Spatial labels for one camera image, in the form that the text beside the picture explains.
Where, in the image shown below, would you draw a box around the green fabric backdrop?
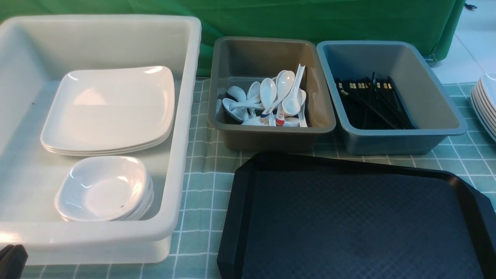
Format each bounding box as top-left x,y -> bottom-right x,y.
1,0 -> 465,76

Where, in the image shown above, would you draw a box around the white ceramic soup spoon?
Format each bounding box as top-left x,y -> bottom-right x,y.
283,64 -> 305,117

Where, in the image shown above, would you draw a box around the stack of cream plates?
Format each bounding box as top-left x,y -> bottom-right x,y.
470,72 -> 496,141

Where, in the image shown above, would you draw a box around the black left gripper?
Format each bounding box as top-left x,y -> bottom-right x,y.
0,245 -> 28,279

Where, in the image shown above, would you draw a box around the pile of white spoons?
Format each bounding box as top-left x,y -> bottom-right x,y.
214,69 -> 308,128

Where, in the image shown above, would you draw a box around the stacked white small bowls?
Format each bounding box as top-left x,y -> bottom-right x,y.
54,156 -> 154,221

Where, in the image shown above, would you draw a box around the black plastic serving tray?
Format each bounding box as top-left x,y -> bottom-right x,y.
217,152 -> 496,279

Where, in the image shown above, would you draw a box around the pile of black chopsticks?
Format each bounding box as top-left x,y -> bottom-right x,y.
334,72 -> 418,130

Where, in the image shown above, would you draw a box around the large white square plate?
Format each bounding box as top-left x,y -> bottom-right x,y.
40,65 -> 176,152

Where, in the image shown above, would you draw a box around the large white plastic tub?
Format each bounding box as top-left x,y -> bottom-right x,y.
0,14 -> 201,265

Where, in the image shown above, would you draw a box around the grey-brown plastic spoon bin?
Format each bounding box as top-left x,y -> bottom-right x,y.
208,37 -> 337,153

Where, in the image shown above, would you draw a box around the blue-grey plastic chopstick bin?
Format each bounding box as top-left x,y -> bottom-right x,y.
317,41 -> 467,155

